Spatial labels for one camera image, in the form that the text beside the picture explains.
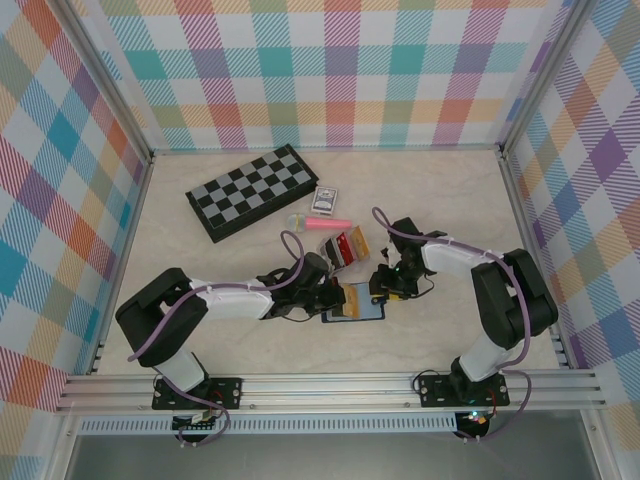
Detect dark blue card holder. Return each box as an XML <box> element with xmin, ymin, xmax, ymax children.
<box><xmin>319</xmin><ymin>282</ymin><xmax>389</xmax><ymax>325</ymax></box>

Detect gold card dark stripe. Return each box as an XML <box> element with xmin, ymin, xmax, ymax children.
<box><xmin>352</xmin><ymin>225</ymin><xmax>372</xmax><ymax>260</ymax></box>
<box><xmin>342</xmin><ymin>284</ymin><xmax>362</xmax><ymax>319</ymax></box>

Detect clear plastic card box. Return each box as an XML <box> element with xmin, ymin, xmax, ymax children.
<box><xmin>318</xmin><ymin>224</ymin><xmax>373</xmax><ymax>274</ymax></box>

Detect plain red card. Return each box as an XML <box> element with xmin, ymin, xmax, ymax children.
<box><xmin>334</xmin><ymin>232</ymin><xmax>357</xmax><ymax>264</ymax></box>

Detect blue playing card box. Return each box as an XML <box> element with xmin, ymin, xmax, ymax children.
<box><xmin>309</xmin><ymin>184</ymin><xmax>337</xmax><ymax>217</ymax></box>

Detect pink toy microphone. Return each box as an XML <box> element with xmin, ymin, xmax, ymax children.
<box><xmin>286</xmin><ymin>213</ymin><xmax>353</xmax><ymax>234</ymax></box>

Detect black grey folding chessboard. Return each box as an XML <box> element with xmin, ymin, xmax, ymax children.
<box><xmin>184</xmin><ymin>143</ymin><xmax>320</xmax><ymax>234</ymax></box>

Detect controller board with lights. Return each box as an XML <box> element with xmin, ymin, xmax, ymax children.
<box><xmin>457</xmin><ymin>409</ymin><xmax>494</xmax><ymax>432</ymax></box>

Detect grey metal panel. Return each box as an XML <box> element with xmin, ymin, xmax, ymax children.
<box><xmin>64</xmin><ymin>432</ymin><xmax>601</xmax><ymax>480</ymax></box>

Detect black controller circuit board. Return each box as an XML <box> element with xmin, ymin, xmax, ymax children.
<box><xmin>172</xmin><ymin>412</ymin><xmax>221</xmax><ymax>434</ymax></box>

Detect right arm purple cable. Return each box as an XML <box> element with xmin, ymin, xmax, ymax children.
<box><xmin>372</xmin><ymin>207</ymin><xmax>534</xmax><ymax>444</ymax></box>

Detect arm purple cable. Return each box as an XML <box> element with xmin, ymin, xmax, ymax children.
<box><xmin>372</xmin><ymin>207</ymin><xmax>534</xmax><ymax>444</ymax></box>
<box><xmin>127</xmin><ymin>229</ymin><xmax>306</xmax><ymax>447</ymax></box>

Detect long aluminium base rail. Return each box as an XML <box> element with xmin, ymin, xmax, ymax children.
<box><xmin>54</xmin><ymin>369</ymin><xmax>607</xmax><ymax>414</ymax></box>

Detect aluminium side rail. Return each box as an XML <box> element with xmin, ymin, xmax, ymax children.
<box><xmin>88</xmin><ymin>153</ymin><xmax>157</xmax><ymax>376</ymax></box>
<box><xmin>498</xmin><ymin>148</ymin><xmax>572</xmax><ymax>370</ymax></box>

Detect slotted white cable tray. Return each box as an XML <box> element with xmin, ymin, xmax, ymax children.
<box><xmin>78</xmin><ymin>417</ymin><xmax>459</xmax><ymax>435</ymax></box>

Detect short aluminium table rail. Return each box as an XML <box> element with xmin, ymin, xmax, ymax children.
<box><xmin>149</xmin><ymin>143</ymin><xmax>504</xmax><ymax>156</ymax></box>

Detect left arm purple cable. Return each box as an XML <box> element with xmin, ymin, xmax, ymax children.
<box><xmin>127</xmin><ymin>229</ymin><xmax>306</xmax><ymax>447</ymax></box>

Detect aluminium frame post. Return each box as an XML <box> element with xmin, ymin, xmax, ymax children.
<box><xmin>497</xmin><ymin>0</ymin><xmax>594</xmax><ymax>159</ymax></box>
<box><xmin>58</xmin><ymin>0</ymin><xmax>154</xmax><ymax>165</ymax></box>

